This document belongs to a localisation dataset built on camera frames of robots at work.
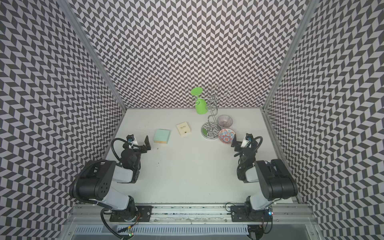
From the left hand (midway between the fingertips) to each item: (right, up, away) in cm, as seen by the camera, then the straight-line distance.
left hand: (140, 137), depth 90 cm
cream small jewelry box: (+25, +5, +13) cm, 29 cm away
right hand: (+63, 0, -1) cm, 63 cm away
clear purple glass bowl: (+55, +10, +18) cm, 59 cm away
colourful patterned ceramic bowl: (+55, 0, +12) cm, 56 cm away
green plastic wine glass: (+37, +21, +6) cm, 43 cm away
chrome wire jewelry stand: (+44, +4, +14) cm, 47 cm away
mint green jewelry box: (+11, 0, +9) cm, 14 cm away
